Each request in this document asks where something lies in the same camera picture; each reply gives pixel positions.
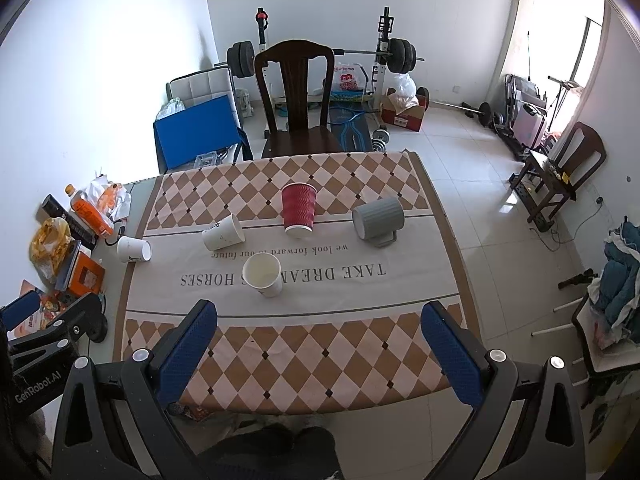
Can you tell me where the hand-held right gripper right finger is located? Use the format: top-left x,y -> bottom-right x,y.
420,301 -> 588,480

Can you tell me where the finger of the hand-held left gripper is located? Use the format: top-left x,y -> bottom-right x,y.
9,292 -> 108,361
0,290 -> 43,332

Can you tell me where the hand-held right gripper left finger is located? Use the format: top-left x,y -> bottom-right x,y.
50,300 -> 221,480

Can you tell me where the white paper cup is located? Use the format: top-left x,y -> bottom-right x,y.
116,235 -> 152,264
201,213 -> 246,252
242,252 -> 284,298

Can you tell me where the red ribbed paper cup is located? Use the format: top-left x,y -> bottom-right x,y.
281,182 -> 318,238

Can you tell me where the colourful snack packet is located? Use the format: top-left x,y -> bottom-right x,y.
10,280 -> 76,341

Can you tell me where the orange box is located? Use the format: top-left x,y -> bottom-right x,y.
55,250 -> 107,297

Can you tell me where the yellow plastic bag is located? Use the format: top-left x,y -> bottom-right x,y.
30,217 -> 73,283

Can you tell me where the long black box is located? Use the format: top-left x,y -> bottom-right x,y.
41,194 -> 98,251

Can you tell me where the orange drink bottle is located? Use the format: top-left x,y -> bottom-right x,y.
65,185 -> 116,238

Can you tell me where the checked printed tablecloth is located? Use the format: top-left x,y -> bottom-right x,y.
112,149 -> 483,416

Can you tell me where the crumpled white plastic wrap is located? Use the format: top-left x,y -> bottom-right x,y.
82,175 -> 133,221

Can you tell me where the white framed chair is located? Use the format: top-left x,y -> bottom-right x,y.
530,290 -> 640,387

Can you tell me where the grey ribbed mug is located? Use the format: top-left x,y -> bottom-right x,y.
351,196 -> 406,248

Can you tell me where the black power strip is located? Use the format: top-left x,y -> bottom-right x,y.
515,182 -> 551,231

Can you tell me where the pile of blue clothes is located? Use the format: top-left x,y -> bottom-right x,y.
587,220 -> 640,351

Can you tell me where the blue board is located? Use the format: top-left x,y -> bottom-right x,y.
152,95 -> 242,172

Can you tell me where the folded exercise machine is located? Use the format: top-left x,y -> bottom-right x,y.
492,72 -> 551,161

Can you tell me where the dark wooden chair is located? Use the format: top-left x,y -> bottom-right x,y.
254,40 -> 343,160
509,121 -> 607,226

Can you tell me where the pink suitcase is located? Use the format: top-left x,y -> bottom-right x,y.
515,102 -> 547,148

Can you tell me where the cardboard box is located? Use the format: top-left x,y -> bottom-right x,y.
381,87 -> 430,132

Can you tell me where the small barbell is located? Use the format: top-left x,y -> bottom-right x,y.
430,100 -> 494,124

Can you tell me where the grey padded chair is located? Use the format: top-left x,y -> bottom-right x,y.
166,67 -> 241,111

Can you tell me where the white plastic bag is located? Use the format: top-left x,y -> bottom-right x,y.
387,72 -> 419,111

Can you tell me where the red print plastic bag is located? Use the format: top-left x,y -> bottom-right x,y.
332,62 -> 366,92

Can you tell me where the barbell with black plates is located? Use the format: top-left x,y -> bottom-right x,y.
215,37 -> 426,81

